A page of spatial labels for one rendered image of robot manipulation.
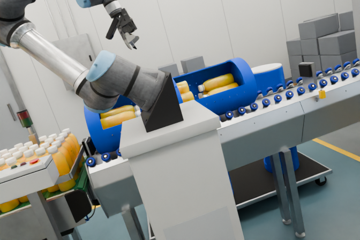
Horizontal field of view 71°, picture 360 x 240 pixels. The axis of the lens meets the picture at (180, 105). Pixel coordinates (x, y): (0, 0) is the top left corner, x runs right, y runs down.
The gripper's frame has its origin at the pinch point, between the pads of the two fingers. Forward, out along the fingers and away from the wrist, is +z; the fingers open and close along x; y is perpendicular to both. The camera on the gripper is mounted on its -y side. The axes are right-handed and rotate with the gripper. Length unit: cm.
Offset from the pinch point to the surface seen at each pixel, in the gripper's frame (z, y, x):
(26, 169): 21, -50, -46
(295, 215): 136, 36, 6
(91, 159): 36, -42, -20
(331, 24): 92, 238, 265
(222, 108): 48, 26, -5
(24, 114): 0, -80, 14
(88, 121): 19.2, -31.7, -20.4
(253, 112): 60, 41, 0
